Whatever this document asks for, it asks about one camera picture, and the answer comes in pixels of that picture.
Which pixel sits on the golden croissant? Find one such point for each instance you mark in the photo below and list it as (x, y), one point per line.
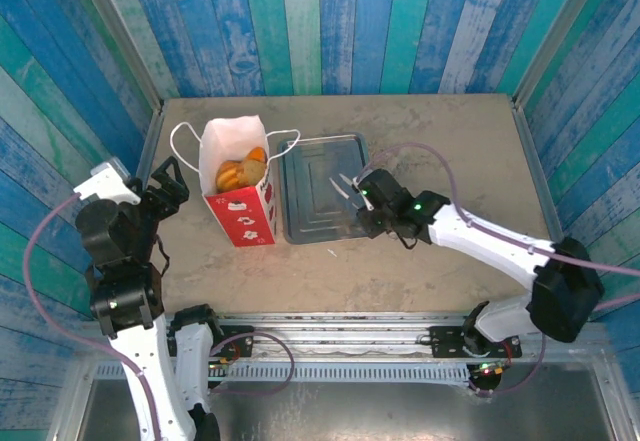
(229, 177)

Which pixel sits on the red white paper gift bag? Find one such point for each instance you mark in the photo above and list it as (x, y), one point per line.
(240, 221)

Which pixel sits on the metal baking tray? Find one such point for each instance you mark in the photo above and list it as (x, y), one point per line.
(310, 191)

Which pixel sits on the small controller circuit board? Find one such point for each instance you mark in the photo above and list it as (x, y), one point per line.
(222, 365)
(490, 368)

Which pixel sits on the grey metal sheet panel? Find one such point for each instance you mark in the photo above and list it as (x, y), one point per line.
(375, 411)

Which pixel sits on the aluminium table side rail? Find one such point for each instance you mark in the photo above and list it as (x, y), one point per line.
(150, 146)
(532, 151)

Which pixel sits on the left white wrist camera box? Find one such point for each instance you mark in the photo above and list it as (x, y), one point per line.
(107, 183)

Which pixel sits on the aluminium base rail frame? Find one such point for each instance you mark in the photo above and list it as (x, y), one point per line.
(340, 333)

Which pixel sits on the aluminium corner post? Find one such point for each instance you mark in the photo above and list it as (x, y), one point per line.
(126, 36)
(552, 36)

